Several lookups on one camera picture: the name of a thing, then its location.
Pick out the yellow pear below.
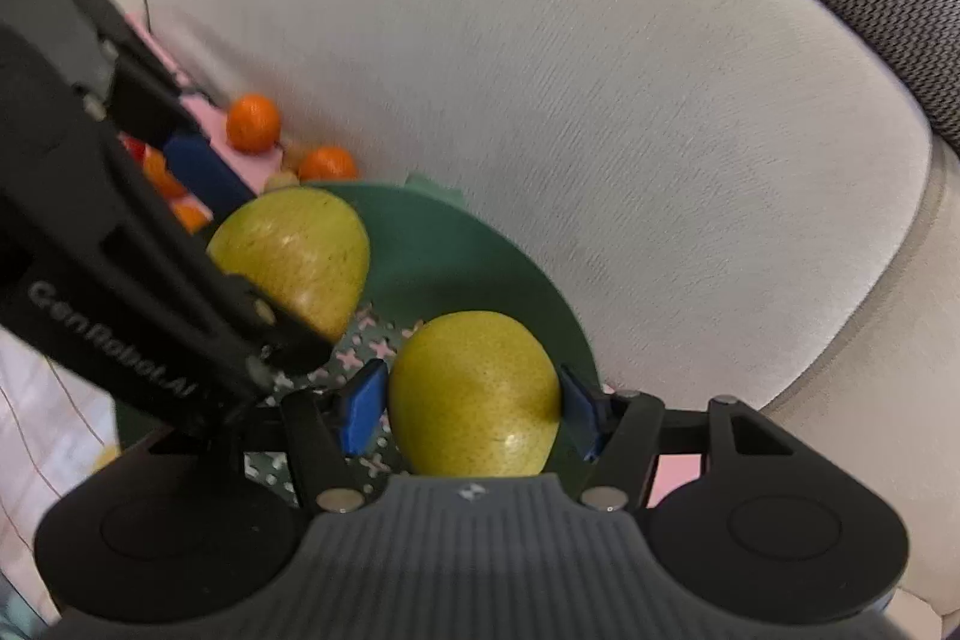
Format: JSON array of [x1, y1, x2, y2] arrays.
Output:
[[387, 310, 562, 477], [206, 187, 371, 342]]

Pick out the lemon print pink cloth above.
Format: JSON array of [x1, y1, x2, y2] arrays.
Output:
[[2, 28, 263, 624]]

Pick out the green colander bowl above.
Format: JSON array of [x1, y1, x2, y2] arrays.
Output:
[[110, 172, 604, 507]]

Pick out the red tomato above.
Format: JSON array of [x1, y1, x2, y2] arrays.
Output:
[[119, 133, 146, 166]]

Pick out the orange tangerine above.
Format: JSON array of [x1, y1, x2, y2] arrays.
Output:
[[296, 146, 359, 182], [142, 146, 187, 202], [171, 202, 210, 234], [224, 94, 281, 154]]

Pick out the beige fabric sofa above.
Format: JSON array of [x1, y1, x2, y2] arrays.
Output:
[[146, 0, 958, 622]]

